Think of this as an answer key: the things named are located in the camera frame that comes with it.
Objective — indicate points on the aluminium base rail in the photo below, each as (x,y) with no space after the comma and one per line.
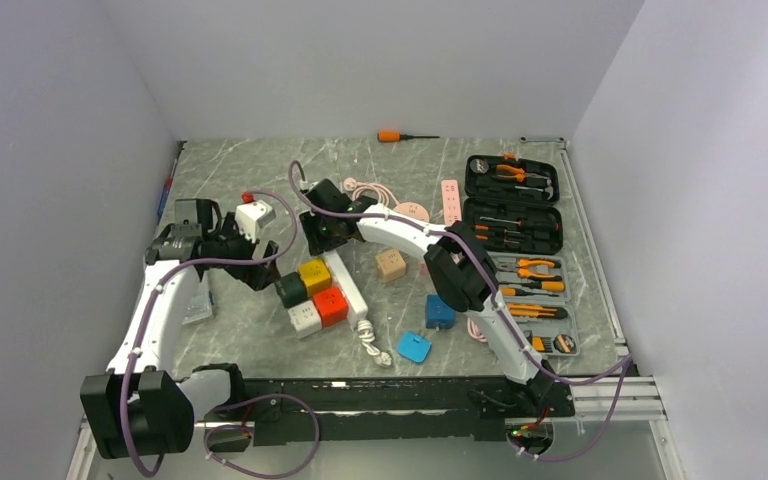
(263,403)

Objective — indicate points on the dark blue cube adapter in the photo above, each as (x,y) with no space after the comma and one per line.
(438,315)

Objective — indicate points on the orange handled screwdriver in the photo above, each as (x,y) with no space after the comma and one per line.
(395,137)

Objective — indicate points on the orange utility knife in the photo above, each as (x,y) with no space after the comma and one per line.
(538,311)

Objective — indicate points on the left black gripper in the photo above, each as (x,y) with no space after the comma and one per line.
(256,276)

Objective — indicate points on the red cube adapter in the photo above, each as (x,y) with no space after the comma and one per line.
(331,306)

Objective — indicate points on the white power strip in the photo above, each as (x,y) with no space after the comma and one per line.
(357,306)

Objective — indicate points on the clear plastic screw box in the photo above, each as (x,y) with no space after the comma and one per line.
(201,306)

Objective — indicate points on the beige cube adapter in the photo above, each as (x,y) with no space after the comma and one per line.
(390,265)

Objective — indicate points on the pink power strip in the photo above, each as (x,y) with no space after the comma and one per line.
(451,201)

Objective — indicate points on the black tool case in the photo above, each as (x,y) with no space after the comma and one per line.
(509,216)

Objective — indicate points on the blue red pen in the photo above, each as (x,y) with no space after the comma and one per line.
(166,188)

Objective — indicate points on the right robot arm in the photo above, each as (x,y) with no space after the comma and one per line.
(460,270)

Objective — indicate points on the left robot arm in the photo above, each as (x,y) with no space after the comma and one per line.
(170,281)

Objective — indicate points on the white cube adapter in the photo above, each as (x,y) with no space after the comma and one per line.
(305,319)

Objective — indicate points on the yellow cube adapter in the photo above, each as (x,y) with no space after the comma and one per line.
(315,276)

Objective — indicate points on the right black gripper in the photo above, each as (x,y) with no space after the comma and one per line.
(317,243)

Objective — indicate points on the orange pliers in case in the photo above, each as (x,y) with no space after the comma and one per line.
(510,173)

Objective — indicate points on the grey tool tray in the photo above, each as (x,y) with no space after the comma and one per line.
(538,296)

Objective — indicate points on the light blue cube adapter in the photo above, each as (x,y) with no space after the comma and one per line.
(414,347)

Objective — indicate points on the green cube adapter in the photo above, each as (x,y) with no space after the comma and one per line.
(291,290)

